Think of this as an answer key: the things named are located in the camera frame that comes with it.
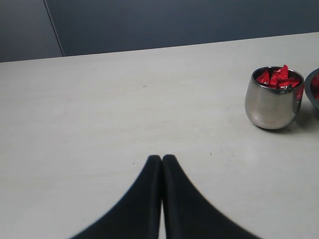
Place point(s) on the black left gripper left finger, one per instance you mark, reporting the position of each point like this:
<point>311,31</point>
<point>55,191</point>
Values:
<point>137,214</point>

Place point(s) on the stainless steel bowl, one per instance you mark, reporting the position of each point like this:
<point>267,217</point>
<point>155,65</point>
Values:
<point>312,88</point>

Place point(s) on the red candy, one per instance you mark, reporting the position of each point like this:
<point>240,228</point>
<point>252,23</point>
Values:
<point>264,78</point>
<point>289,83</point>
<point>280,77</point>

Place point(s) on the stainless steel cup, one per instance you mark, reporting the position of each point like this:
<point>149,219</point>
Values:
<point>269,107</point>

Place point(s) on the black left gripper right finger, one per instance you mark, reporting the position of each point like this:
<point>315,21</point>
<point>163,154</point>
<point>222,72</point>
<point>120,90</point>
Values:
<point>187,214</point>

